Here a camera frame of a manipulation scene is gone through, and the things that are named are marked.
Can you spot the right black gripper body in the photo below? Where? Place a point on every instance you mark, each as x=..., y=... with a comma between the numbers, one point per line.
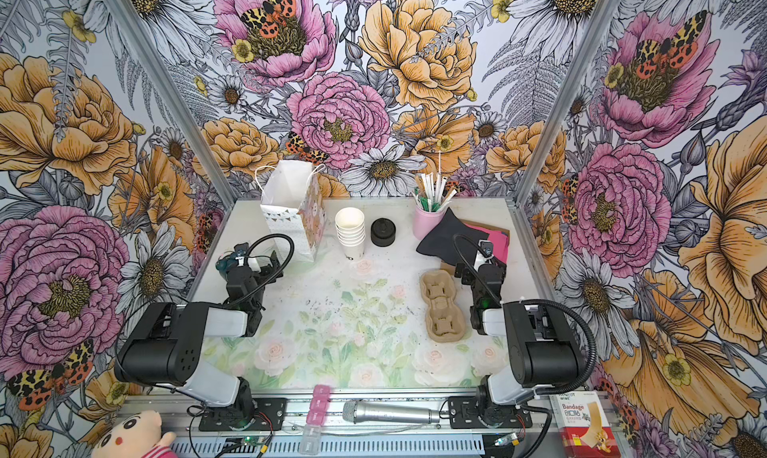
x=468, y=277

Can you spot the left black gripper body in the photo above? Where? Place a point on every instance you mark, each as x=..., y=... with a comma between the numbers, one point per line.
x=266, y=276

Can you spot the brown pulp cup carrier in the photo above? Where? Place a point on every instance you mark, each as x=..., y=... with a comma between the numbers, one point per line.
x=444, y=320

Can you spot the white cartoon gift bag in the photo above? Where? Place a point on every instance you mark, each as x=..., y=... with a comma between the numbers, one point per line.
x=292, y=204

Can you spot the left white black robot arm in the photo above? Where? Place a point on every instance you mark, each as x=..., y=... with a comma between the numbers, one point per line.
x=164, y=349

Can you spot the teal alarm clock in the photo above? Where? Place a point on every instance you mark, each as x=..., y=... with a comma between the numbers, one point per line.
x=230, y=260

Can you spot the brown cardboard sheet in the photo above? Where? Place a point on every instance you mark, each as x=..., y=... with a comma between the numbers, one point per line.
x=451, y=225

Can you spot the pink napkin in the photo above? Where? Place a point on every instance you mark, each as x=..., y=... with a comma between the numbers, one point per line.
x=499, y=237

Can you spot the black napkin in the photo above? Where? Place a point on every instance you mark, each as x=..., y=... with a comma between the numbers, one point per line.
x=439, y=241

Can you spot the pink straw holder cup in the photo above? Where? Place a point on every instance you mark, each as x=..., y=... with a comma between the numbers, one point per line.
x=425, y=221

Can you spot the bundle of wrapped straws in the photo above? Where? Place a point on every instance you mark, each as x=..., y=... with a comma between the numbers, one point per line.
x=435, y=191

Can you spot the stack of black cup lids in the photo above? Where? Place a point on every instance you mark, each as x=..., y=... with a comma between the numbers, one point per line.
x=383, y=232

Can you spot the stack of white paper cups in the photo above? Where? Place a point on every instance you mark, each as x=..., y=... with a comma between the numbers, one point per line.
x=351, y=232

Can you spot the bandage box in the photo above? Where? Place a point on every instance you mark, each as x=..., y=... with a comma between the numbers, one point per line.
x=583, y=426

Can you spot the silver microphone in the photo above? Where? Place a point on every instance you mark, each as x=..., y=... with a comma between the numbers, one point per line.
x=359, y=411

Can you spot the pink pill organizer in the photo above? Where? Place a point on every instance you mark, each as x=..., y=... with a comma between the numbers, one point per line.
x=315, y=420

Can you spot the plush doll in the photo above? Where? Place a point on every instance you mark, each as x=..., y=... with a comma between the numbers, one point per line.
x=138, y=436

